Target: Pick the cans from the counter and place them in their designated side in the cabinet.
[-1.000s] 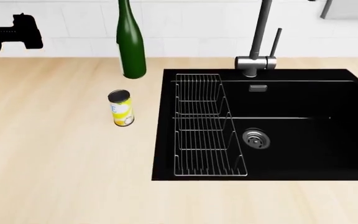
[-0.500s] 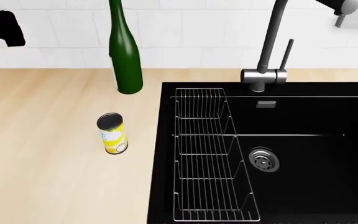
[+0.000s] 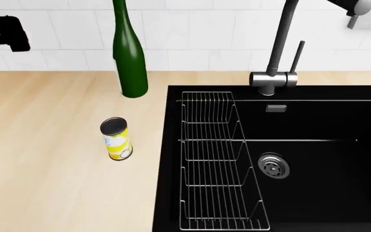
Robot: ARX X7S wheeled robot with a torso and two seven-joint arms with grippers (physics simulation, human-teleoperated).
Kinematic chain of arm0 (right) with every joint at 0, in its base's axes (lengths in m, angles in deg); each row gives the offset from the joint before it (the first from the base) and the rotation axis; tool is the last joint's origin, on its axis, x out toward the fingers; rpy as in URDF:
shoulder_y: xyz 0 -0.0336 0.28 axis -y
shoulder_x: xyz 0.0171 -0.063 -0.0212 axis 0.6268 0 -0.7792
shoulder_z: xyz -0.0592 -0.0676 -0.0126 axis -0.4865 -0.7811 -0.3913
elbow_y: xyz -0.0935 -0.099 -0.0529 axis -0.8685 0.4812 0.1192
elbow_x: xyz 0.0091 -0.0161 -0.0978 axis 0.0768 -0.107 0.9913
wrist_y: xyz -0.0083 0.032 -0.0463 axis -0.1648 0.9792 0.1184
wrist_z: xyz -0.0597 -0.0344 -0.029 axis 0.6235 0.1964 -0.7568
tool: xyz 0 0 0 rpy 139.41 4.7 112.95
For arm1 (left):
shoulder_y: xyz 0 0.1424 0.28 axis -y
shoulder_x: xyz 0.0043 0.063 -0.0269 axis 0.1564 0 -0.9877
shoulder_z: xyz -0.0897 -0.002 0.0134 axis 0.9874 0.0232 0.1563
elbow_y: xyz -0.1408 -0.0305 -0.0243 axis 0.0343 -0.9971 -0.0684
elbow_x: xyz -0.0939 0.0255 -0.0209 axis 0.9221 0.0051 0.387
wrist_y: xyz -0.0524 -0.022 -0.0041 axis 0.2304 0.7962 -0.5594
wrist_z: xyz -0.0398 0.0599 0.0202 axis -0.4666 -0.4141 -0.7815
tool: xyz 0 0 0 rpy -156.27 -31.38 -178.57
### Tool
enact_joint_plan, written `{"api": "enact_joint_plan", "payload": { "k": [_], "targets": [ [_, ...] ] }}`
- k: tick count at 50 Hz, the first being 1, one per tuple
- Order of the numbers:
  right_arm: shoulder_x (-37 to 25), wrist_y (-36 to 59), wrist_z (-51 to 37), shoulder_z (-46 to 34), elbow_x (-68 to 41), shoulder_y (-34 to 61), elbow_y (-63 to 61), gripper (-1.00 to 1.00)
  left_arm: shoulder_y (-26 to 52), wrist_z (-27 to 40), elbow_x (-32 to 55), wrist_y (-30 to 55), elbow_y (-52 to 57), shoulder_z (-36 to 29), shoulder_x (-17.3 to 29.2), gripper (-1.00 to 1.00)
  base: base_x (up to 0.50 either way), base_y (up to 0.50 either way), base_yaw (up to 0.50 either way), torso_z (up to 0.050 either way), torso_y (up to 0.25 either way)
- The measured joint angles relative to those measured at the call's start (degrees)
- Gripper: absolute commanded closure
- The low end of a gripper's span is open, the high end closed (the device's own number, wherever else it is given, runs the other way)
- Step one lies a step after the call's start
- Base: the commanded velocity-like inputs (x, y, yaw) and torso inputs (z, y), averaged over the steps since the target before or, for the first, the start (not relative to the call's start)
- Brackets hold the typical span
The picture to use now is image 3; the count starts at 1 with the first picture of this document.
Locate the yellow labelled tin can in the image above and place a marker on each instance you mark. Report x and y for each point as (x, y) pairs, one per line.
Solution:
(118, 141)

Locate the round metal sink drain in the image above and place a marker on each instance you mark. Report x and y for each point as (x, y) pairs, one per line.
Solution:
(273, 165)

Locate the black kitchen sink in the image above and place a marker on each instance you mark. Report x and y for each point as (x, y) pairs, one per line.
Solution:
(317, 169)

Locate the grey metal kitchen faucet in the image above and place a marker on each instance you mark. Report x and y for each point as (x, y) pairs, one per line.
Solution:
(277, 60)

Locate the green glass wine bottle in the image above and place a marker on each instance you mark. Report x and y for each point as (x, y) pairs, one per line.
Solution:
(130, 58)

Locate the metal sink overflow plate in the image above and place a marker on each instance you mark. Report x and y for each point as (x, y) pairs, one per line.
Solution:
(276, 108)

